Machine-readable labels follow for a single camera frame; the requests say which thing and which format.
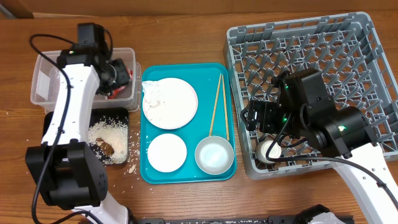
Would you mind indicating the grey plastic dish rack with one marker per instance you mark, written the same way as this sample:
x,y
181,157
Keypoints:
x,y
344,47

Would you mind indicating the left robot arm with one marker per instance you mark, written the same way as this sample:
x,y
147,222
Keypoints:
x,y
67,173

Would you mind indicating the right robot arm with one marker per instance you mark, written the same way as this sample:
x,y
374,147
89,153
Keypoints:
x,y
305,111

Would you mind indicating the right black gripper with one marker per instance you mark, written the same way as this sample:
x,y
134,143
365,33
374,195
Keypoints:
x,y
267,108

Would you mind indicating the red snack wrapper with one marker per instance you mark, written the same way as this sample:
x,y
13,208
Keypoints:
x,y
118,91

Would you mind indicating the wooden chopstick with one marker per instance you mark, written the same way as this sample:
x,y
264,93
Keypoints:
x,y
215,105
225,108

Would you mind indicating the rice and food scraps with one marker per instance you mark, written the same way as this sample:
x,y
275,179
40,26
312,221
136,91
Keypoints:
x,y
108,137

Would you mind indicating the right wooden chopstick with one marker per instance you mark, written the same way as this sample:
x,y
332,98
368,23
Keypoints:
x,y
225,108

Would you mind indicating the grey bowl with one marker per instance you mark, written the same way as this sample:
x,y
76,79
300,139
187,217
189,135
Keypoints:
x,y
214,155

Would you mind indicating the teal plastic serving tray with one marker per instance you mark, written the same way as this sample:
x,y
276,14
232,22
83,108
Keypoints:
x,y
203,77

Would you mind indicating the clear plastic bin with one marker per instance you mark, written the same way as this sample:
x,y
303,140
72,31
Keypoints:
x,y
45,84

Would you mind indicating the black plastic tray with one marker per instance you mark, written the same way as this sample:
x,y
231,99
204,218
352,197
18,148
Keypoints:
x,y
122,113

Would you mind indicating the small pink plate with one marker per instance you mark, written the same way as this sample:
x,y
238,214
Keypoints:
x,y
167,153

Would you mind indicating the white paper cup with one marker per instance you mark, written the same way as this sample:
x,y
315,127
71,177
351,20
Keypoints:
x,y
262,148

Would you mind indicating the left wooden chopstick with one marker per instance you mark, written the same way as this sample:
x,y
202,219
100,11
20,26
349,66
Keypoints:
x,y
215,105

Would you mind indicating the white napkin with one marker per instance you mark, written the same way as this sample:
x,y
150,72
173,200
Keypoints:
x,y
152,97

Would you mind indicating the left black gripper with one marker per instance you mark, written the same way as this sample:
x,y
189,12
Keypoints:
x,y
124,78

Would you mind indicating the large white plate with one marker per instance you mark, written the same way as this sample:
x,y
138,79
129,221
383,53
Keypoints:
x,y
179,105

